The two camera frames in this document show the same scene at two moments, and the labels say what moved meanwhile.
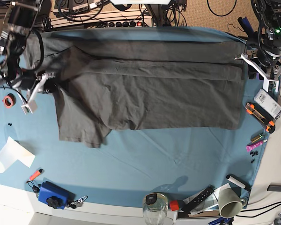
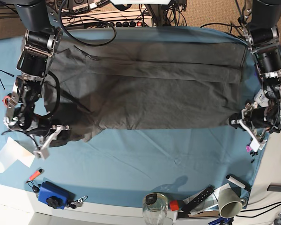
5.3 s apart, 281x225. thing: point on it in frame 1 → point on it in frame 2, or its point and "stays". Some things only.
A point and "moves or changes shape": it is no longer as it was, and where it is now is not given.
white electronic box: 268,104 stays
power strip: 130,24 stays
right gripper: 50,85 → 62,132
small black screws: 255,153 stays
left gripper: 252,54 → 246,117
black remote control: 198,199 stays
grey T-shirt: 105,80 moves or changes shape
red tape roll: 9,100 stays
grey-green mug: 230,204 stays
